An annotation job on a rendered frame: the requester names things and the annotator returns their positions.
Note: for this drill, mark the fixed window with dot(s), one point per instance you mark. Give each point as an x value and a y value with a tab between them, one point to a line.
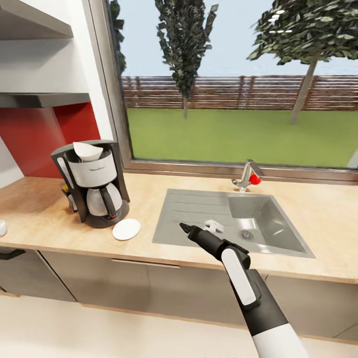
194	88

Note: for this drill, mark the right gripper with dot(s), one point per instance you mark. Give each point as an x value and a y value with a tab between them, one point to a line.
198	235

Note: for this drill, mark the paper coffee filter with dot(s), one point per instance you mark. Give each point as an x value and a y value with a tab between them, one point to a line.
87	152

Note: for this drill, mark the coffee maker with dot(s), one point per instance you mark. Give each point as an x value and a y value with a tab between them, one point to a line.
97	188

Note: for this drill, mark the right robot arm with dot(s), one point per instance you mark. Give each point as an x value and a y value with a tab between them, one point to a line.
273	335

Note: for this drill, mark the dishwasher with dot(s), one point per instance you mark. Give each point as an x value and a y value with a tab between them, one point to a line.
23	272

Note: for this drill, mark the saucer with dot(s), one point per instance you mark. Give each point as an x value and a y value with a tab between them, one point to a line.
126	229

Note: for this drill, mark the bottle of coffee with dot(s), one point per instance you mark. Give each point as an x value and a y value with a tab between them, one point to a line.
70	199

